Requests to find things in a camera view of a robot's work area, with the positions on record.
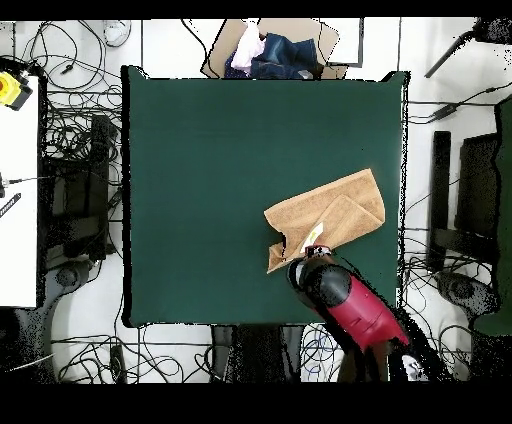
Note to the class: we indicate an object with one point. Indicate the black chair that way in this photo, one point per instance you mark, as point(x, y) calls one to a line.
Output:
point(476, 180)

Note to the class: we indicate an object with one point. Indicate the black stand frame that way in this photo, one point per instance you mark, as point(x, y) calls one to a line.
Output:
point(86, 200)

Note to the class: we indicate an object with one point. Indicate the blue denim garment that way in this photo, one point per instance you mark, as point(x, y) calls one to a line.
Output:
point(288, 56)

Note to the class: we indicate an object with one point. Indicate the white side table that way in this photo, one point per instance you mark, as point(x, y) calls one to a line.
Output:
point(18, 240)

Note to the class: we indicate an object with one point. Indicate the orange-brown terry towel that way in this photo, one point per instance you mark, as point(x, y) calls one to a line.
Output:
point(340, 208)

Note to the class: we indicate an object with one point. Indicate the brown cardboard box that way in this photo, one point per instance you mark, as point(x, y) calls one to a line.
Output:
point(332, 40)

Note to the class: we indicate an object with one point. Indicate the dark green table cloth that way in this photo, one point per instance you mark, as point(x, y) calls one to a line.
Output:
point(200, 200)

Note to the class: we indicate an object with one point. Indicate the black power strip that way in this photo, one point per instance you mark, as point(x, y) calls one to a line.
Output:
point(118, 362)

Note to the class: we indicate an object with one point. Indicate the yellow emergency stop box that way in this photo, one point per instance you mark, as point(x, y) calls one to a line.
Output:
point(10, 90)

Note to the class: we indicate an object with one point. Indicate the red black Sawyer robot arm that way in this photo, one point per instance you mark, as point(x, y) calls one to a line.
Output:
point(352, 308)

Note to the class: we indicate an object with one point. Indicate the pink garment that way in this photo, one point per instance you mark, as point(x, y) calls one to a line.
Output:
point(246, 52)

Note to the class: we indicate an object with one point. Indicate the white shoe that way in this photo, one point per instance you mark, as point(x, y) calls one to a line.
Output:
point(116, 32)

